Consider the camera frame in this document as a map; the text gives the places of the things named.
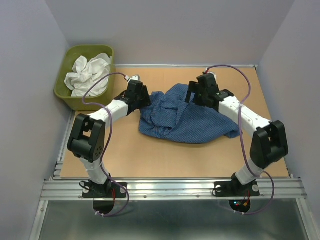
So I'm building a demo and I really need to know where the green plastic bin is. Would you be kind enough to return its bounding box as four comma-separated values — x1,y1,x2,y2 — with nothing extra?
54,44,116,112

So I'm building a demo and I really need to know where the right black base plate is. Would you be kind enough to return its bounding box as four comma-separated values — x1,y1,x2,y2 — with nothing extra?
212,180,260,198

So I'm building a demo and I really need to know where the white crumpled shirt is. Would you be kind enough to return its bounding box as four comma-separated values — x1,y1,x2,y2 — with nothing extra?
64,53,112,97

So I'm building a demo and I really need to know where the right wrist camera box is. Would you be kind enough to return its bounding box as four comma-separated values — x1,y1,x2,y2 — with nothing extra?
203,70,217,79

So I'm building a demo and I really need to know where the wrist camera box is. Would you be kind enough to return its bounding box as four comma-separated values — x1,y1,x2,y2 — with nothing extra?
124,74,141,82
203,70,217,79

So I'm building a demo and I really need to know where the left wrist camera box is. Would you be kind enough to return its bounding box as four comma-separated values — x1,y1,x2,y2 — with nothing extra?
124,74,141,82

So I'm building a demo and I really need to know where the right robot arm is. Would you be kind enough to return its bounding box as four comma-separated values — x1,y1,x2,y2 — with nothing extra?
185,73,289,195

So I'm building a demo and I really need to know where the blue checkered long sleeve shirt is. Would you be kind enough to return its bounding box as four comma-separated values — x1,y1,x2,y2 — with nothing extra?
138,83,240,144

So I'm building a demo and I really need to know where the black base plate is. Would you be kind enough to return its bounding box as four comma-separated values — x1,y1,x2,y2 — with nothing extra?
79,180,127,199
212,180,260,198

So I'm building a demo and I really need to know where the aluminium mounting rail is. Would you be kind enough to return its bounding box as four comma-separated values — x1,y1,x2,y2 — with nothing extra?
30,112,319,240

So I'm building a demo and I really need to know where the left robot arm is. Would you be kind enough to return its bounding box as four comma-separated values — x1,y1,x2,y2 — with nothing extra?
67,79,151,197

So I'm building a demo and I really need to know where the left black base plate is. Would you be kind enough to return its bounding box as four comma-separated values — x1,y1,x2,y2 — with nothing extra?
79,180,127,199

